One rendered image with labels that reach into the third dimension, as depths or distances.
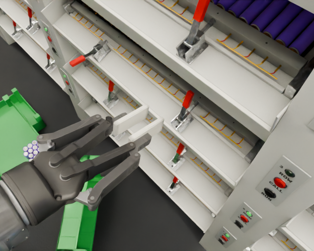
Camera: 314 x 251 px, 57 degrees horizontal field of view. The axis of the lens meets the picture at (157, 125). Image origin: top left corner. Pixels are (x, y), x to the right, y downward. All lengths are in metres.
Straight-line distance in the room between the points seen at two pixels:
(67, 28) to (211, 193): 0.55
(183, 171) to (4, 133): 0.76
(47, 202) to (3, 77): 1.23
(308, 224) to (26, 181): 0.44
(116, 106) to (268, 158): 0.53
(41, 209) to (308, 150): 0.31
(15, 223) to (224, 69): 0.32
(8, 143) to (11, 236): 0.89
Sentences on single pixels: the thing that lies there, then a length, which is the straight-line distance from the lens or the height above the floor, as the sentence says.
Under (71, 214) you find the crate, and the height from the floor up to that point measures 0.20.
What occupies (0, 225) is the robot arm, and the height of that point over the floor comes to 0.73.
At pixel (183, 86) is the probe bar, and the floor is 0.58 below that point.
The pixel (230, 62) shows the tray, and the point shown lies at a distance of 0.42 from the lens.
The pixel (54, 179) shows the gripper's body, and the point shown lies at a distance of 0.40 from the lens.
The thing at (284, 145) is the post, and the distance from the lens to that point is 0.39.
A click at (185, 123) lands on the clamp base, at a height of 0.55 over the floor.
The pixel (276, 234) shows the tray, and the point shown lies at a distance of 0.74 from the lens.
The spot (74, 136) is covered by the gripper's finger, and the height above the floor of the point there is 0.67.
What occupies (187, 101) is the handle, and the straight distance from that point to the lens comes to 0.53.
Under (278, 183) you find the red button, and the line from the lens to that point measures 0.44.
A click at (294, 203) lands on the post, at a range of 0.47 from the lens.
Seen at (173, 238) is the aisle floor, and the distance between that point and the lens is 1.06.
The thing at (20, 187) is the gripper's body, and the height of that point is 0.73.
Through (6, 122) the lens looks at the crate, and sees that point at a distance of 1.27.
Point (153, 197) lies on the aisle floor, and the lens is 1.09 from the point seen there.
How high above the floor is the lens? 1.04
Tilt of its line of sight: 58 degrees down
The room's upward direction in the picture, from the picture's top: straight up
